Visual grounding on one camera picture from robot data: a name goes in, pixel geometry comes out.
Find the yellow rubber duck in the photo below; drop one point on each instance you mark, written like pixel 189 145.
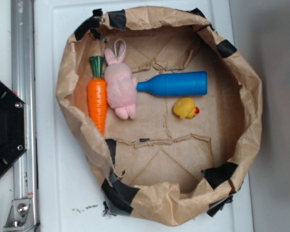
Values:
pixel 185 108

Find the pink plush bunny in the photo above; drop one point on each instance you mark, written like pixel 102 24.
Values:
pixel 121 84

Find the orange plastic toy carrot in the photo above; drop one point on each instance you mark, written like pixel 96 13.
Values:
pixel 96 94

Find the brown paper bag tray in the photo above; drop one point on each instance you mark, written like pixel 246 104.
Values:
pixel 160 167

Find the blue plastic toy bottle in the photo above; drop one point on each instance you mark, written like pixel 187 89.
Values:
pixel 176 84

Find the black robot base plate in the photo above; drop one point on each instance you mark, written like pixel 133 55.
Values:
pixel 12 128

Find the aluminium extrusion rail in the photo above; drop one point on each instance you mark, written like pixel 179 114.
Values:
pixel 23 83

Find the metal corner bracket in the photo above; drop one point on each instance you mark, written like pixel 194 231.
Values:
pixel 21 216

